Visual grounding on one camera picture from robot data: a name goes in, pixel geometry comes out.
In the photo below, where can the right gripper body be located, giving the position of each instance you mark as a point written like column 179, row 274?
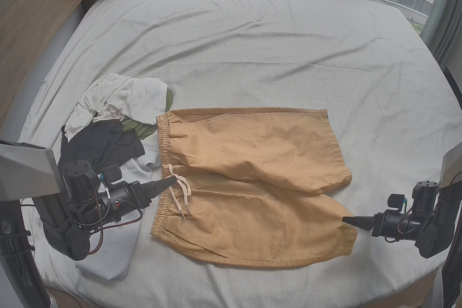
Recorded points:
column 391, row 225

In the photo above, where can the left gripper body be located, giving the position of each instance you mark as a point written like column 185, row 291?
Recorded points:
column 128, row 198

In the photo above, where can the tan shorts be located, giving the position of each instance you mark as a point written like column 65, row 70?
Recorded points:
column 252, row 173

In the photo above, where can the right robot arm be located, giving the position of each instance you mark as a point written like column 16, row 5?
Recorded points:
column 427, row 202

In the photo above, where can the bed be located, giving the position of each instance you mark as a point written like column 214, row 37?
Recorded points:
column 252, row 46

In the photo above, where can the pale blue garment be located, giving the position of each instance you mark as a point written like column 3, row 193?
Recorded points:
column 115, row 252

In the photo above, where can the black garment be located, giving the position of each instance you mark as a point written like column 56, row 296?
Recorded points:
column 101, row 147

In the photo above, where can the green garment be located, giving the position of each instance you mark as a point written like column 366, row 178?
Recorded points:
column 144, row 129

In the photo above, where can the white garment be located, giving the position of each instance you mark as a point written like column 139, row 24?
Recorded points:
column 137, row 100

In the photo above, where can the grey-green curtain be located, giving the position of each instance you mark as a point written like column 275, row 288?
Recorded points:
column 447, row 10

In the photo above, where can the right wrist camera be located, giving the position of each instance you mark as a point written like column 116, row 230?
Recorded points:
column 396, row 201

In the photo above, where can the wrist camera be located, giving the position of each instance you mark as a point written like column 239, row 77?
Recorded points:
column 113, row 175
column 396, row 201

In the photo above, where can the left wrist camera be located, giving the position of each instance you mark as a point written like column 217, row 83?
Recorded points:
column 113, row 175

